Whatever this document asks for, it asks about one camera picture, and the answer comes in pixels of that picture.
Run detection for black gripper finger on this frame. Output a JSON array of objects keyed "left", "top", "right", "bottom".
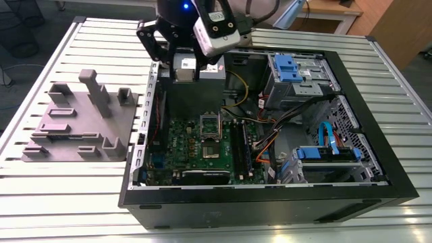
[
  {"left": 194, "top": 48, "right": 222, "bottom": 83},
  {"left": 137, "top": 21, "right": 177, "bottom": 82}
]

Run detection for silver CPU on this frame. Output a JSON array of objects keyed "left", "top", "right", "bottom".
[{"left": 175, "top": 68, "right": 197, "bottom": 84}]

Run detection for grey power supply unit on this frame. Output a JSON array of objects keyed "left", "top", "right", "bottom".
[{"left": 158, "top": 57, "right": 227, "bottom": 121}]

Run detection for blue plastic drive latch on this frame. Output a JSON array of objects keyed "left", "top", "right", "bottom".
[{"left": 275, "top": 54, "right": 305, "bottom": 83}]

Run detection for metal socket cover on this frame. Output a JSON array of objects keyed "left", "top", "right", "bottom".
[{"left": 199, "top": 111, "right": 225, "bottom": 140}]

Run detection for silver drive cage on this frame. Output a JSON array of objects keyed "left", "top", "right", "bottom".
[{"left": 263, "top": 53, "right": 342, "bottom": 110}]

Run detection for black RAM slot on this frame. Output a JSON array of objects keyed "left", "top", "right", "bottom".
[
  {"left": 231, "top": 120, "right": 243, "bottom": 179},
  {"left": 234, "top": 120, "right": 246, "bottom": 179}
]

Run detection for grey parts rack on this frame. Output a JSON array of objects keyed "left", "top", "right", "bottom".
[{"left": 21, "top": 68, "right": 141, "bottom": 163}]

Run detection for black waste bin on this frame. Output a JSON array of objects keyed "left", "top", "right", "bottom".
[{"left": 6, "top": 32, "right": 41, "bottom": 59}]

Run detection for green motherboard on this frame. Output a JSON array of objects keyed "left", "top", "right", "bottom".
[{"left": 145, "top": 117, "right": 267, "bottom": 185}]

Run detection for blue motherboard connector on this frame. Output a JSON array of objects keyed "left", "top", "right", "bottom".
[{"left": 151, "top": 154, "right": 167, "bottom": 170}]

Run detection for black graphics card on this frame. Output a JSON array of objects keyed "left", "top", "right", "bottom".
[{"left": 171, "top": 169, "right": 234, "bottom": 186}]

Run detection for RAM stick with black chips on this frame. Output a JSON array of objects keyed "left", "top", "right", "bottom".
[{"left": 46, "top": 135, "right": 86, "bottom": 142}]

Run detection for hard disk in blue carrier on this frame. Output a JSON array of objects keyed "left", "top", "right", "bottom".
[{"left": 297, "top": 147, "right": 362, "bottom": 163}]

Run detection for silver disk bay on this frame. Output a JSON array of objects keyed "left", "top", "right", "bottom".
[{"left": 279, "top": 145, "right": 389, "bottom": 185}]

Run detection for black PC case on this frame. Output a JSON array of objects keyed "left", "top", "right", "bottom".
[{"left": 118, "top": 39, "right": 421, "bottom": 230}]

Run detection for wooden cabinet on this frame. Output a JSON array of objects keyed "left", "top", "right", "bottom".
[{"left": 347, "top": 0, "right": 432, "bottom": 70}]

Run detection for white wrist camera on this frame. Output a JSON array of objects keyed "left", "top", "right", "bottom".
[{"left": 193, "top": 0, "right": 243, "bottom": 57}]

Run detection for yellow wire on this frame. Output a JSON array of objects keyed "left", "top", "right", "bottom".
[{"left": 223, "top": 70, "right": 250, "bottom": 109}]

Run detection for black camera cable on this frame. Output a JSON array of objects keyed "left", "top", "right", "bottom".
[{"left": 235, "top": 0, "right": 282, "bottom": 35}]

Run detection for black cable bundle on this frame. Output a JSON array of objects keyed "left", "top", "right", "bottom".
[{"left": 253, "top": 93, "right": 341, "bottom": 152}]

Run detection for orange wire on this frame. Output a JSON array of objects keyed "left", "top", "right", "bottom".
[{"left": 255, "top": 144, "right": 273, "bottom": 165}]

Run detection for blue flat wire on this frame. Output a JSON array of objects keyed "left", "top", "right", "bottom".
[{"left": 318, "top": 121, "right": 341, "bottom": 155}]

